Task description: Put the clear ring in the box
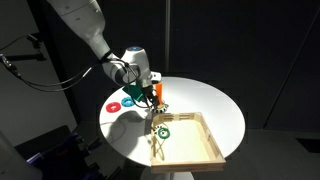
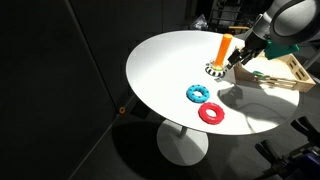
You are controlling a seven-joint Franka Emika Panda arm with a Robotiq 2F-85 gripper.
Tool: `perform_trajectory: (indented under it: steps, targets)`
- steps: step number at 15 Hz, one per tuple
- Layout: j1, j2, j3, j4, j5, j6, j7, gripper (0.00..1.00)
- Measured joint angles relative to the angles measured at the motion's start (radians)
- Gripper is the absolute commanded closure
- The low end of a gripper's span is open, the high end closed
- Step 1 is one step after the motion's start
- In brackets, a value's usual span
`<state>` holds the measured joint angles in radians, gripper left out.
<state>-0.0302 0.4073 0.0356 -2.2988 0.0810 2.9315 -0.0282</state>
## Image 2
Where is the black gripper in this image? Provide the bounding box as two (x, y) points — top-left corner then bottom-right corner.
(227, 30), (268, 66)

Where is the clear toy ring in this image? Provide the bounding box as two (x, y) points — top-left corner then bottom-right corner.
(208, 58), (228, 69)

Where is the shallow wooden box tray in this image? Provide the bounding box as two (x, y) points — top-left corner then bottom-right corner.
(232, 51), (317, 94)

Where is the orange stacking peg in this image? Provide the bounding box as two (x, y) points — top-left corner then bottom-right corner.
(213, 33), (234, 68)

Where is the black white striped peg base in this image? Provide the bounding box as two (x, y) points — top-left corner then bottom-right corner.
(204, 61), (228, 80)

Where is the dark metal rack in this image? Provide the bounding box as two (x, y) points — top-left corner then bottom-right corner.
(208, 0), (265, 34)

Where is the grey metal stand leg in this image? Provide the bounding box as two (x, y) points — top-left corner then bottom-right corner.
(301, 46), (320, 72)

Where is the green toy ring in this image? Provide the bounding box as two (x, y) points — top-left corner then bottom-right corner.
(252, 70), (268, 80)

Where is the yellow toy ring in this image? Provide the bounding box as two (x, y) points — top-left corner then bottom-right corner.
(209, 64), (225, 72)

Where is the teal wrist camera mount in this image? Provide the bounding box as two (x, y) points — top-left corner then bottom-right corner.
(264, 39), (300, 61)

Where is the blue toy ring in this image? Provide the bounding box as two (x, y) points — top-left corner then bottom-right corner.
(185, 83), (211, 104)

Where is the red toy ring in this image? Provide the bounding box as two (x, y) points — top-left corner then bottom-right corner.
(197, 101), (226, 126)

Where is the white table pedestal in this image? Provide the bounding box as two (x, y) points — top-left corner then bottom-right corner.
(156, 118), (210, 167)

